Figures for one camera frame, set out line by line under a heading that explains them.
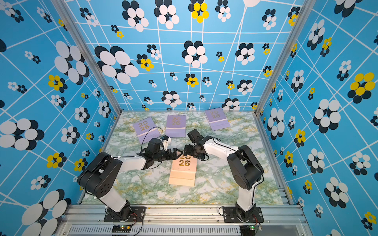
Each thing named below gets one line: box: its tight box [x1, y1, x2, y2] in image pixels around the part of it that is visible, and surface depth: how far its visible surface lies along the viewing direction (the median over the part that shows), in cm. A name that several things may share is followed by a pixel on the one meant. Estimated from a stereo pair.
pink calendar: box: [168, 154, 198, 187], surface depth 87 cm
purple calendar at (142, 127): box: [132, 116, 161, 145], surface depth 110 cm
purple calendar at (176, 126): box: [165, 114, 187, 138], surface depth 113 cm
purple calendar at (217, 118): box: [204, 107, 231, 131], surface depth 117 cm
